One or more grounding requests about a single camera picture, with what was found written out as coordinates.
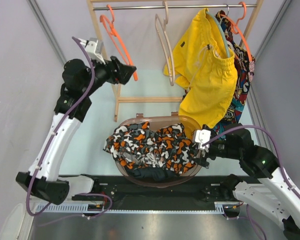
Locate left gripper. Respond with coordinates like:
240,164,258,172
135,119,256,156
81,53,136,96

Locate orange hanger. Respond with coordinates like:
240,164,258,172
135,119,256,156
219,1,252,62
99,4,134,66

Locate orange black camouflage shorts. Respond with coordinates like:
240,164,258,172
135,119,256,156
103,121,196,176

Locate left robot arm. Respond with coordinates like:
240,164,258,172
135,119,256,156
15,56,137,205

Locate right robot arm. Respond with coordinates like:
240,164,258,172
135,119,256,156
192,123,300,240

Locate beige wooden hanger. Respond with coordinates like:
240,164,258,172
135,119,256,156
154,1,176,86

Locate dark navy shorts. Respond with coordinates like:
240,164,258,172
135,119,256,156
125,167,177,182

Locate yellow shorts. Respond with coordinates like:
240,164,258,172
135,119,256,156
172,8,237,128

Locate teal hanger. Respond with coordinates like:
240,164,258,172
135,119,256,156
206,11,230,58

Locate colourful patterned shorts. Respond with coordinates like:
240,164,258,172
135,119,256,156
213,10,256,135

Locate translucent pink laundry basket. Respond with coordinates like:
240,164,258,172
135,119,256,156
116,112,202,189

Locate metal hanging rod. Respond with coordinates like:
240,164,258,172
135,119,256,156
92,3,258,11

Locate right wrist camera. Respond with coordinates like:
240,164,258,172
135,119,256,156
192,129,211,152

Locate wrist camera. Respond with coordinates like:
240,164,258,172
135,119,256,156
79,38,106,64
192,129,211,152

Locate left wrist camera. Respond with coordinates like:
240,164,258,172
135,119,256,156
79,38,106,64

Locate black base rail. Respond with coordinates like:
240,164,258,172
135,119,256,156
72,174,266,211

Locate white cable duct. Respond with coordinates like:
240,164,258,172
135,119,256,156
43,203,231,215

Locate wooden clothes rack frame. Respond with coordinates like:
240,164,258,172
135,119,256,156
86,0,265,123

